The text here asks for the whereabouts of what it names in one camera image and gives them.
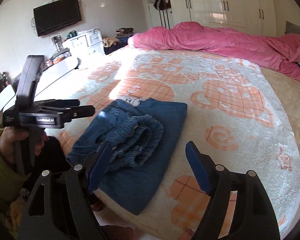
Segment blue denim pants lace trim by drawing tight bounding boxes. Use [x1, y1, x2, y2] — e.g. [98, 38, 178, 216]
[66, 97, 187, 215]

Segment green left sleeve forearm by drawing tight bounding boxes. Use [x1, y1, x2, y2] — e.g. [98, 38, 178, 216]
[0, 129, 27, 210]

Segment left hand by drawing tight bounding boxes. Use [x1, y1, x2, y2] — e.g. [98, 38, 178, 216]
[0, 127, 50, 164]

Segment white drawer cabinet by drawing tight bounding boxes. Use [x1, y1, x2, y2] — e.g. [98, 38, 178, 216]
[63, 28, 105, 58]

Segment pile of folded clothes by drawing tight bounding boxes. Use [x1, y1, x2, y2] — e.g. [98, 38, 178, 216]
[103, 28, 134, 55]

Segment white orange plush blanket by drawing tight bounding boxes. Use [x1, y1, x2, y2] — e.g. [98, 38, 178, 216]
[34, 47, 300, 240]

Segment beige bed sheet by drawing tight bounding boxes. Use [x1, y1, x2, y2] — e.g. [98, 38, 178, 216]
[259, 65, 300, 205]

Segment hanging bags on door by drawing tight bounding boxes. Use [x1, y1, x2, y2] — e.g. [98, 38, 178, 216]
[147, 0, 171, 29]

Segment pink duvet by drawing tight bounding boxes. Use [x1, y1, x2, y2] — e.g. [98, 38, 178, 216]
[128, 22, 300, 83]

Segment grey padded headboard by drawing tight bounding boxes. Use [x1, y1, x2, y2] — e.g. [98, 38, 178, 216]
[285, 21, 300, 35]

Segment white wardrobe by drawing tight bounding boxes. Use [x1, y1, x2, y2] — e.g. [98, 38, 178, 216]
[186, 0, 276, 37]

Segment black wall television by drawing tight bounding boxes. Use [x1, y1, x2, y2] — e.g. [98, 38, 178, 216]
[33, 0, 82, 37]

